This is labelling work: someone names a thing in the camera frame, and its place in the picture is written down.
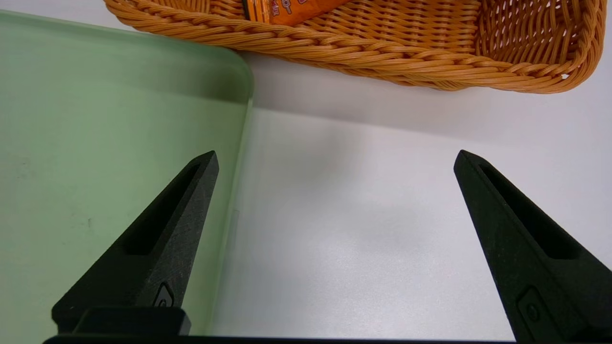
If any orange wicker basket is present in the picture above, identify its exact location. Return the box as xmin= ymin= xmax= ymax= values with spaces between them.
xmin=104 ymin=0 xmax=608 ymax=94

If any light green plastic tray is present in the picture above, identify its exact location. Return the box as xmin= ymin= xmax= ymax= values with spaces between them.
xmin=0 ymin=11 xmax=254 ymax=337

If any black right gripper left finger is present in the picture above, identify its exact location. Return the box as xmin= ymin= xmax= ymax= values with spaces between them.
xmin=52 ymin=150 xmax=219 ymax=335

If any orange and silver snack bag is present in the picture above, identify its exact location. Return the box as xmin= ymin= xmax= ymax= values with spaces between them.
xmin=241 ymin=0 xmax=352 ymax=27

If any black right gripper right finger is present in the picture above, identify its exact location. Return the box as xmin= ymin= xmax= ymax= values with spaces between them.
xmin=453 ymin=150 xmax=612 ymax=343

